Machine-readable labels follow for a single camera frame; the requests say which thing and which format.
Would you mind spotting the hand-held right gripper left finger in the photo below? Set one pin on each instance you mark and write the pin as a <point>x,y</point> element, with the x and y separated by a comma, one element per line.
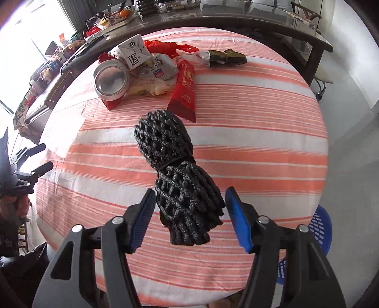
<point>142,220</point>

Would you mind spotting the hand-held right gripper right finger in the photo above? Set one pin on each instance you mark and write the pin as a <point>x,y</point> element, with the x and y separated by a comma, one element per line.
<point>239,222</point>

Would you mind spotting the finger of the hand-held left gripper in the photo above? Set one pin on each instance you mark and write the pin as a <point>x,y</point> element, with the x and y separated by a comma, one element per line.
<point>37,172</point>
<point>29,151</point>

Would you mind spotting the black foam net bundle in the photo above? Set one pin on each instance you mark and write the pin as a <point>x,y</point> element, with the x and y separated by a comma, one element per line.
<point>174,177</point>

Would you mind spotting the long pale yellow snack packet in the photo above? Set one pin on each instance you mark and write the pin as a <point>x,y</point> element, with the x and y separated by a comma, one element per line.
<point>148,87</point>

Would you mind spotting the person's left hand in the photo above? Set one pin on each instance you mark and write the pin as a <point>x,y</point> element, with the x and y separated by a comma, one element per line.
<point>20,207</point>

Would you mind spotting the patterned cloth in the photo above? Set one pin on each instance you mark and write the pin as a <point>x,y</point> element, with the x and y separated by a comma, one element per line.
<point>23,114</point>

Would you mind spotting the dark cloth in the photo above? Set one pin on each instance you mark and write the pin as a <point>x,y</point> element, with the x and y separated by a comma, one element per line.
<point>17,254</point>

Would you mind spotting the striped orange white tablecloth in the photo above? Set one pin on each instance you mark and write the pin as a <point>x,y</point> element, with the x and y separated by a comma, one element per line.
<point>251,133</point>

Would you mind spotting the pile of small colourful items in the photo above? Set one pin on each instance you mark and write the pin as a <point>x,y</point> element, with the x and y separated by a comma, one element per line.
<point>56,56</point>

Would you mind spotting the round silver metal tin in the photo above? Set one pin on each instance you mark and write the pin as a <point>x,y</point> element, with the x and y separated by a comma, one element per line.
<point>111,80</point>

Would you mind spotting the red snack wrapper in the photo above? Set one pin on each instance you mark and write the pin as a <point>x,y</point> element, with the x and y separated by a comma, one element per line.
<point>183,94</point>

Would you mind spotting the red cardboard box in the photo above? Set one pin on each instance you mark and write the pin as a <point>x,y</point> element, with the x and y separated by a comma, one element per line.
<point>94,30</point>

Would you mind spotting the white carton box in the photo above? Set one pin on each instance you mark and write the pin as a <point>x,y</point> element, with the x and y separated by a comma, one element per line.
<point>134,53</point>

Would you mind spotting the silver white printed snack bag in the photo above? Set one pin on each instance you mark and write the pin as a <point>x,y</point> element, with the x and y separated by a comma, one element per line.
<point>160,68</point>

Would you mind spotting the glass fruit tray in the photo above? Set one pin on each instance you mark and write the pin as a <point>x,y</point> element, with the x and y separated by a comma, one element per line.
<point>114,20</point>

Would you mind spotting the dark green crumpled wrapper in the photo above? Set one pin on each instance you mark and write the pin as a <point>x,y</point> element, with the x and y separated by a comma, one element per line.
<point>229,57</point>

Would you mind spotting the orange fruit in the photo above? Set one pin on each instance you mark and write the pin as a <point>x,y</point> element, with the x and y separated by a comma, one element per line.
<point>124,13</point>

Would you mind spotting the red plastic bag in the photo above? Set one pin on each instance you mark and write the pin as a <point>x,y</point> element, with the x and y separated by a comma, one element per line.
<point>162,47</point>

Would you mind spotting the white crumpled wrapper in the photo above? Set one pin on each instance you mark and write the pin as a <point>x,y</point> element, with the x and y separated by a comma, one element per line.
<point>202,57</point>

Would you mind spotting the black beaded vase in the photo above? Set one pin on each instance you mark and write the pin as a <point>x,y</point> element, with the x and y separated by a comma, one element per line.
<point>148,6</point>

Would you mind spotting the dark wooden dining table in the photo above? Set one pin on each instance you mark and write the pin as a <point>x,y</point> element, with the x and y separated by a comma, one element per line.
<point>237,22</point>

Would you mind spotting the large glass fruit bowl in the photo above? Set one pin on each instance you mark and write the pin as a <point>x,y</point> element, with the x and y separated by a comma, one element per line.
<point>177,5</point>

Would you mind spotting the grey white striped pillow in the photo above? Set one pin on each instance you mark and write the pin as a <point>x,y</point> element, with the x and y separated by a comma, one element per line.
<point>272,4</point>

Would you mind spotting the wooden frame sofa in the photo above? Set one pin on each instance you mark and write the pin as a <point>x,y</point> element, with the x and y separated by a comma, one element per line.
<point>308,10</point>

